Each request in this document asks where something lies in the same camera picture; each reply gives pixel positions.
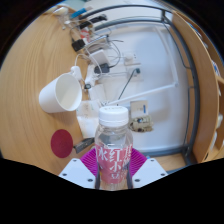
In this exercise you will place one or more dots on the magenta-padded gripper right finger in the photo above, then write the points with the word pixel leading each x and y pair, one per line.
pixel 148 172

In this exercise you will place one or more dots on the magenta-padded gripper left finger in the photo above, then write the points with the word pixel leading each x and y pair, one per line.
pixel 77 173

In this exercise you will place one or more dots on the clear bottle pink label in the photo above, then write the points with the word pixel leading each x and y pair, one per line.
pixel 113 156

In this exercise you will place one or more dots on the flat dark case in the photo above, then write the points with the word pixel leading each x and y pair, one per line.
pixel 84 144

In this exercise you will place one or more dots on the flat round red coaster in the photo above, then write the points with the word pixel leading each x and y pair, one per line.
pixel 61 144

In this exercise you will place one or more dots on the white tissue pack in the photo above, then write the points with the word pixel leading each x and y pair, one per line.
pixel 87 120

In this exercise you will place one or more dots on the beige square box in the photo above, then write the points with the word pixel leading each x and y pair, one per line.
pixel 137 108

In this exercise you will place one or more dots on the white cup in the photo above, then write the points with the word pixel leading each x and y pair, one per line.
pixel 63 95

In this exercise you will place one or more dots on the white folding desk lamp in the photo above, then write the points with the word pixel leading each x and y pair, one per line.
pixel 146 91

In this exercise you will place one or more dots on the black charger block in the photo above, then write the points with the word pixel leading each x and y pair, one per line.
pixel 102 68

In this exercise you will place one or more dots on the white charger block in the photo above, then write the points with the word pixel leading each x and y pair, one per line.
pixel 99 56

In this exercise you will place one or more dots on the small black box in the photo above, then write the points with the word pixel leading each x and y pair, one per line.
pixel 78 44

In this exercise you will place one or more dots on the tall black bottle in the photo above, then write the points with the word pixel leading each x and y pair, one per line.
pixel 95 20

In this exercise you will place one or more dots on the small blue bottle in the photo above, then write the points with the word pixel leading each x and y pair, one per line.
pixel 79 13

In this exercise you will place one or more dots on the white wall socket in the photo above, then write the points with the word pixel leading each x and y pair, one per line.
pixel 130 59

